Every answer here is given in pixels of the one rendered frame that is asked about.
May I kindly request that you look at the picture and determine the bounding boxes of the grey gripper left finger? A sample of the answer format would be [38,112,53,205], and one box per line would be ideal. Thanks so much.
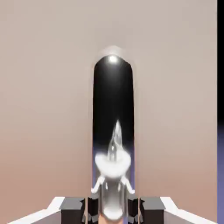
[7,196,86,224]

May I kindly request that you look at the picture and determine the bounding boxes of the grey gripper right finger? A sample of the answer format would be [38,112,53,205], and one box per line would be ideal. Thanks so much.
[139,196,217,224]

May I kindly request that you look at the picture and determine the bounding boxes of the tan cabinet door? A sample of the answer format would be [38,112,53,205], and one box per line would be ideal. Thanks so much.
[0,0,218,224]

